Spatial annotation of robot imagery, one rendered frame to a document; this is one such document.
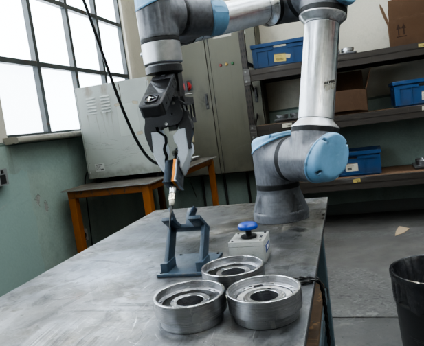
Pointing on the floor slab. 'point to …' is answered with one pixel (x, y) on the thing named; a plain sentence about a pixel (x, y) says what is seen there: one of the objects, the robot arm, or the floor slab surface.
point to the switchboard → (222, 104)
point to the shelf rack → (360, 60)
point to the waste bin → (418, 298)
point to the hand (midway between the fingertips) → (174, 170)
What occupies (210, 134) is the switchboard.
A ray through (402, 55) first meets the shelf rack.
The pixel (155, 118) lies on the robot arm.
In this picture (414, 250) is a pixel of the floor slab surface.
